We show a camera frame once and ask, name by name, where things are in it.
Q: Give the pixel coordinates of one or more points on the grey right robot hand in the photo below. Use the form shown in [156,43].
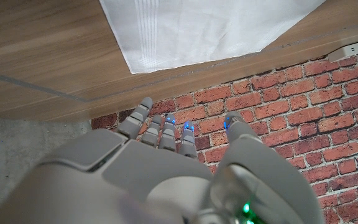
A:
[154,174]

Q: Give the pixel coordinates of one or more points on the white handkerchief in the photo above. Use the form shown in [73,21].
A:
[197,31]

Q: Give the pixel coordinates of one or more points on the red brick print backdrop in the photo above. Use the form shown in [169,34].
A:
[322,124]

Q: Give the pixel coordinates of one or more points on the white power strip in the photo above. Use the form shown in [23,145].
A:
[351,49]

